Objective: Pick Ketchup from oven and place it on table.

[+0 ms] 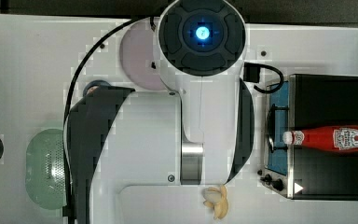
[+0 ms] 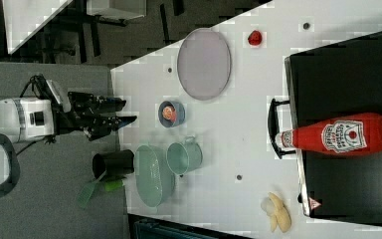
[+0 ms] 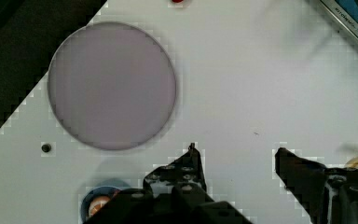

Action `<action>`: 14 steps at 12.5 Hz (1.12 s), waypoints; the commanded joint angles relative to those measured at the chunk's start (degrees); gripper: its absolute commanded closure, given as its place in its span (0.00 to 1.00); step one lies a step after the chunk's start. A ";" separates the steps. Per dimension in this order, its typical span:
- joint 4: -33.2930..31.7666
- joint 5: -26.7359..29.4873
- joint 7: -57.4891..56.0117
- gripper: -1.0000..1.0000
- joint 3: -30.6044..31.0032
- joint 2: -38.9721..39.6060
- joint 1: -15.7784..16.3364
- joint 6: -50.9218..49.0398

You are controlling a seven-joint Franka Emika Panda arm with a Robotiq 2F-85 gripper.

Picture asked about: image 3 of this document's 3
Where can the orange slice toy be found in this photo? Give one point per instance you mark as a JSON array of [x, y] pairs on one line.
[[97, 204]]

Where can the table screw hole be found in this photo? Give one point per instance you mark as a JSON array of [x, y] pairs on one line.
[[46, 148]]

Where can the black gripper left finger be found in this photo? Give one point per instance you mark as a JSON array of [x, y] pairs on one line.
[[175, 193]]

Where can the small blue bowl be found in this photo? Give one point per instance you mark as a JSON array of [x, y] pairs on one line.
[[100, 195]]

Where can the round grey plate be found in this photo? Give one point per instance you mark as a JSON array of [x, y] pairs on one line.
[[112, 86]]

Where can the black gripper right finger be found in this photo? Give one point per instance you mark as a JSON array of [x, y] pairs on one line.
[[329, 195]]

